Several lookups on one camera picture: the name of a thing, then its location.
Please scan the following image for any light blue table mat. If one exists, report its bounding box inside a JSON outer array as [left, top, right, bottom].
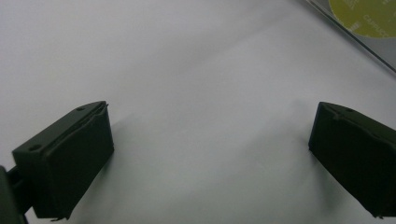
[[0, 0, 396, 224]]

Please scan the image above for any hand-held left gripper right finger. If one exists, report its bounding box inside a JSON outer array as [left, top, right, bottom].
[[307, 101, 396, 219]]

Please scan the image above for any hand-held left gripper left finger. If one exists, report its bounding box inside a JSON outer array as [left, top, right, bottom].
[[11, 100, 116, 221]]

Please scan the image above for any clear plastic box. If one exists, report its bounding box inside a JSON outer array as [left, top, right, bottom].
[[303, 0, 396, 75]]

